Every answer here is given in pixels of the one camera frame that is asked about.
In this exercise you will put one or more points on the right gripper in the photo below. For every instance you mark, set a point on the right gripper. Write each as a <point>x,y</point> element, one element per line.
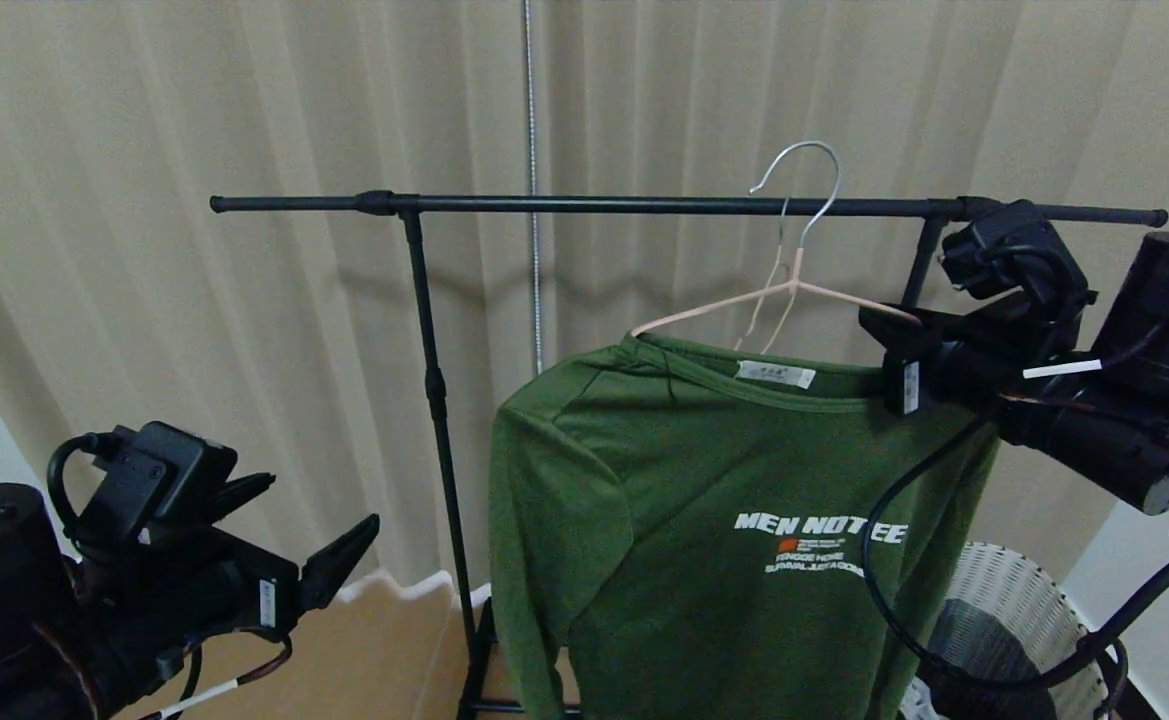
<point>964,370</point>

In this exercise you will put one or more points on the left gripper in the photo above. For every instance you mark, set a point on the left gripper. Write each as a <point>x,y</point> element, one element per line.
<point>204,600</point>

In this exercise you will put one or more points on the pink clothes hanger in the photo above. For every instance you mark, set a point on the pink clothes hanger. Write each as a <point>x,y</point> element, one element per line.
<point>782,270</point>
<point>797,265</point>

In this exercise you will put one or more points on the green long-sleeved shirt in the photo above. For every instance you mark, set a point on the green long-sleeved shirt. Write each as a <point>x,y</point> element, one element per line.
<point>644,500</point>

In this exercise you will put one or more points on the white laundry basket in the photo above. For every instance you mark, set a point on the white laundry basket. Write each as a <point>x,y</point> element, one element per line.
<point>1024,590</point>

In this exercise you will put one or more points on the black clothes rack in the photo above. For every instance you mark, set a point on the black clothes rack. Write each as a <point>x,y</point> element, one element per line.
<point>594,205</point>

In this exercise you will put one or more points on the beige curtain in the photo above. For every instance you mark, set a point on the beige curtain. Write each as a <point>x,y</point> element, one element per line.
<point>194,250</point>

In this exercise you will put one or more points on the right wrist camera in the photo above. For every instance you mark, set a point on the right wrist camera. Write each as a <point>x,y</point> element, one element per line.
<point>1014,250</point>

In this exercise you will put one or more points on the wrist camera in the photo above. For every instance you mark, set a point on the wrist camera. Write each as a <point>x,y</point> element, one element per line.
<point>154,480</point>
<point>1014,250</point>

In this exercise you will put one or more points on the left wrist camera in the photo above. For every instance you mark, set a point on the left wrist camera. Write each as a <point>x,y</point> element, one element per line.
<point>154,480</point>

